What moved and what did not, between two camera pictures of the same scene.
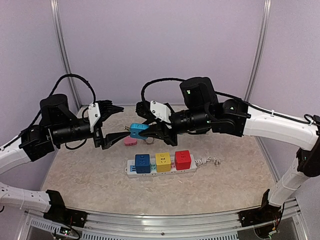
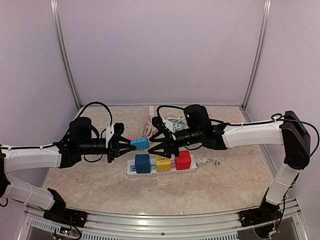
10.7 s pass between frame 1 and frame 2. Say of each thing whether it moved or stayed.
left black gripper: moved
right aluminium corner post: stayed
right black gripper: moved
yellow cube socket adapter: stayed
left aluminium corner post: stayed
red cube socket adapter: stayed
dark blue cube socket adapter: stayed
